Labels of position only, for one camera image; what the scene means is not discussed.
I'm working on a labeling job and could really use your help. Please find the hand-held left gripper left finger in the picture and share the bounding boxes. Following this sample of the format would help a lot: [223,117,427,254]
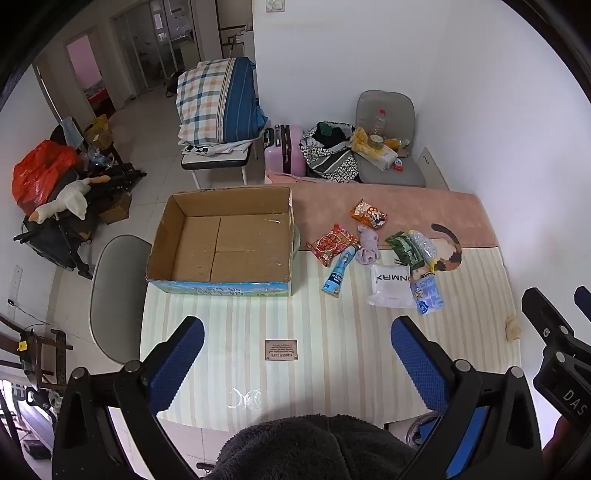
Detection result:
[52,316,206,480]

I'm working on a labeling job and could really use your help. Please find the pink suitcase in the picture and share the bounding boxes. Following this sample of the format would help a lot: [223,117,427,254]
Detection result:
[263,124,308,178]

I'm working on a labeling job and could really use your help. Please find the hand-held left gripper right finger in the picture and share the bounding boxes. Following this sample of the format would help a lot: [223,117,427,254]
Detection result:
[390,316,544,480]

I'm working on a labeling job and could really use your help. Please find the white soft packet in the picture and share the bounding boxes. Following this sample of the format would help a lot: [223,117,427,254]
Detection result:
[368,264,416,309]

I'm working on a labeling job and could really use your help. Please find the blue tube packet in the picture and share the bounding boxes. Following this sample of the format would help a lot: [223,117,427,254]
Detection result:
[321,244,362,297]

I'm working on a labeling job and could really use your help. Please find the white patterned cloth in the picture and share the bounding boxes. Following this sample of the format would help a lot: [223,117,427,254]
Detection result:
[184,140,254,156]

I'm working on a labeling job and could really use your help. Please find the yellow box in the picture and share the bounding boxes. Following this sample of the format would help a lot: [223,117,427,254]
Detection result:
[85,114,114,148]

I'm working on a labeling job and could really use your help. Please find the grey round chair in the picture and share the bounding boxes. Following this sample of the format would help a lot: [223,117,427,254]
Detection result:
[90,234,153,365]

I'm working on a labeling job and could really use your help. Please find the clear bubble bag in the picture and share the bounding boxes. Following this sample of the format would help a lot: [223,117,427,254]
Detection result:
[409,229,438,273]

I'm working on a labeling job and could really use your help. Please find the plaid folded quilt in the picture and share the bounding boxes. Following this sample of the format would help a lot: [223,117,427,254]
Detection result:
[177,57,269,145]

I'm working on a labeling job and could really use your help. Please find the red snack packet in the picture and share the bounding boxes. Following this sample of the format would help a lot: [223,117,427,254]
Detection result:
[306,223,360,267]

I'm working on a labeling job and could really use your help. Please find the black and white patterned bag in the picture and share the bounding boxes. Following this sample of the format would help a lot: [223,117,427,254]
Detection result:
[299,121,363,183]

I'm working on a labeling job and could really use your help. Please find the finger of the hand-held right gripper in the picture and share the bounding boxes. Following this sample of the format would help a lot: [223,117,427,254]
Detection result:
[574,286,591,321]
[522,287,575,345]

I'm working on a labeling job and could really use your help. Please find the black stroller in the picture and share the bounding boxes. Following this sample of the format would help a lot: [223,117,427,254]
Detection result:
[14,161,148,280]

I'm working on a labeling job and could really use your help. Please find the light blue cloth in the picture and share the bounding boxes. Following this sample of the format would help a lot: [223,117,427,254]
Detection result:
[62,117,86,146]

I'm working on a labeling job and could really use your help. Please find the white chair with black seat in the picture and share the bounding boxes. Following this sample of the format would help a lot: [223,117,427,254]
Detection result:
[181,141,254,190]

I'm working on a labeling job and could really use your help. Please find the orange snack packet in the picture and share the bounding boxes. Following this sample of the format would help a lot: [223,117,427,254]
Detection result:
[349,198,389,230]

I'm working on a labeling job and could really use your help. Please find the glass sliding door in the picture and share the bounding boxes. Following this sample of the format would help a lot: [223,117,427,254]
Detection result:
[113,0,185,95]

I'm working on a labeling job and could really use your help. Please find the dark fleece garment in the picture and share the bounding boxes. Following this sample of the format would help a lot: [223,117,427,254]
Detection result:
[215,414,416,480]

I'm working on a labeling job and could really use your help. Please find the grey cushioned chair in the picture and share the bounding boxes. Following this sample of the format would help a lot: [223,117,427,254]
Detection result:
[353,90,428,188]

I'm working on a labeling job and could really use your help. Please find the dark wooden chair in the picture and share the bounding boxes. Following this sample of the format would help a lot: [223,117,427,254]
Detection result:
[0,314,75,393]

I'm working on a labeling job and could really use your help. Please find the small brown cardboard box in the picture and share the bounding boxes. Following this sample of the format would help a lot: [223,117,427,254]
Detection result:
[99,191,134,224]

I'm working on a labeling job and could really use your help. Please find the green snack packet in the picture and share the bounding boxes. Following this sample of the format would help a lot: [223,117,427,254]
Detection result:
[385,231,428,271]

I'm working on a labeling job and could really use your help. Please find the purple plush toy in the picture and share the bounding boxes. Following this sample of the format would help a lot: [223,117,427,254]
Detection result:
[355,224,382,265]

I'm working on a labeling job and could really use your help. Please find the light blue packet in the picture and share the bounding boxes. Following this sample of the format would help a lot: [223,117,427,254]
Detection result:
[410,273,445,316]

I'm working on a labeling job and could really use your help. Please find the white goose plush toy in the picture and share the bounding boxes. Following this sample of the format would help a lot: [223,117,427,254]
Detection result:
[28,174,112,224]

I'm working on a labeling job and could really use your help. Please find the cream packet with yellow bag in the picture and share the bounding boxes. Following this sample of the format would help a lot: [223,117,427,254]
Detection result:
[351,128,402,171]

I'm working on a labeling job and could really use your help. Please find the red plastic bag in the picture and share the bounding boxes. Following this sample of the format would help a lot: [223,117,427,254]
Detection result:
[12,140,80,215]

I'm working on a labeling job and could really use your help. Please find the white leaning panel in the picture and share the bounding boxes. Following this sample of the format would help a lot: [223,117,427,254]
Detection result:
[416,147,450,190]

